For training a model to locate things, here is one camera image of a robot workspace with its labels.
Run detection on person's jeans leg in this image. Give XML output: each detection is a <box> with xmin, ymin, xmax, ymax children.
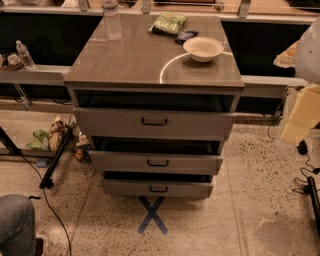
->
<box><xmin>0</xmin><ymin>194</ymin><xmax>36</xmax><ymax>256</ymax></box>

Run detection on blue tape cross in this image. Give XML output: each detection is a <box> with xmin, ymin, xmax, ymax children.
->
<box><xmin>138</xmin><ymin>196</ymin><xmax>168</xmax><ymax>235</ymax></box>

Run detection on middle grey drawer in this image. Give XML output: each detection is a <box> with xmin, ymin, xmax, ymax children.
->
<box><xmin>90</xmin><ymin>151</ymin><xmax>223</xmax><ymax>176</ymax></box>

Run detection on bottom grey drawer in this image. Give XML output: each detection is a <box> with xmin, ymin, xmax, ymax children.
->
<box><xmin>101</xmin><ymin>179</ymin><xmax>213</xmax><ymax>198</ymax></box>

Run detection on black power adapter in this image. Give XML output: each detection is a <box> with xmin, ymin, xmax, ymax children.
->
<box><xmin>297</xmin><ymin>140</ymin><xmax>308</xmax><ymax>155</ymax></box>

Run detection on small water bottle on ledge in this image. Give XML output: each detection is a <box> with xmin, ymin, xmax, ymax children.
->
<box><xmin>16</xmin><ymin>40</ymin><xmax>36</xmax><ymax>70</ymax></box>

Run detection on grey drawer cabinet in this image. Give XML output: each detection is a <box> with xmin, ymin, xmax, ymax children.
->
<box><xmin>64</xmin><ymin>14</ymin><xmax>244</xmax><ymax>185</ymax></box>

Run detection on black cable on floor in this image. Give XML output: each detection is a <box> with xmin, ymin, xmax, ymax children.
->
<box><xmin>18</xmin><ymin>153</ymin><xmax>73</xmax><ymax>256</ymax></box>

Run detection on green crumpled bag on floor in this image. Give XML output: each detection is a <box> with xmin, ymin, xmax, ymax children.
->
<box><xmin>27</xmin><ymin>129</ymin><xmax>49</xmax><ymax>151</ymax></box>

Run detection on white paper bowl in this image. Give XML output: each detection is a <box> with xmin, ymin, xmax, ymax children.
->
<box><xmin>183</xmin><ymin>37</ymin><xmax>224</xmax><ymax>63</ymax></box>

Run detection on brown snack bag on floor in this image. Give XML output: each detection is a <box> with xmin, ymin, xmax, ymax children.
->
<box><xmin>49</xmin><ymin>116</ymin><xmax>65</xmax><ymax>152</ymax></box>

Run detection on clear water bottle on cabinet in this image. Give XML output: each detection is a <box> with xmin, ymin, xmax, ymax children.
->
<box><xmin>101</xmin><ymin>0</ymin><xmax>122</xmax><ymax>40</ymax></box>

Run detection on black stand right edge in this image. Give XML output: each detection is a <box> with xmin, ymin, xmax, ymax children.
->
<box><xmin>307</xmin><ymin>176</ymin><xmax>320</xmax><ymax>236</ymax></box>

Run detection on grey drawer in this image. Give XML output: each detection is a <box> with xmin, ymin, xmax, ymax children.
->
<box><xmin>101</xmin><ymin>179</ymin><xmax>213</xmax><ymax>198</ymax></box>
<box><xmin>90</xmin><ymin>151</ymin><xmax>223</xmax><ymax>176</ymax></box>
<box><xmin>74</xmin><ymin>107</ymin><xmax>235</xmax><ymax>140</ymax></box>

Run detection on top grey drawer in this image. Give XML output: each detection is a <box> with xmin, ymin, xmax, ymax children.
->
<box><xmin>74</xmin><ymin>107</ymin><xmax>235</xmax><ymax>140</ymax></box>

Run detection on small dark snack packet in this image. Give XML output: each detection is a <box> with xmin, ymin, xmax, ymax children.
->
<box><xmin>175</xmin><ymin>30</ymin><xmax>199</xmax><ymax>44</ymax></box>

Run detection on green chip bag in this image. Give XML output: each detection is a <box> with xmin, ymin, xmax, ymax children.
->
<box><xmin>149</xmin><ymin>11</ymin><xmax>188</xmax><ymax>35</ymax></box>

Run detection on brown bowl with items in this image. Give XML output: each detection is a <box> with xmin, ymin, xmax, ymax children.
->
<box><xmin>0</xmin><ymin>53</ymin><xmax>23</xmax><ymax>71</ymax></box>

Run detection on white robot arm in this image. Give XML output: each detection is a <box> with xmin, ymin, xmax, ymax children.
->
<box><xmin>273</xmin><ymin>17</ymin><xmax>320</xmax><ymax>84</ymax></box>

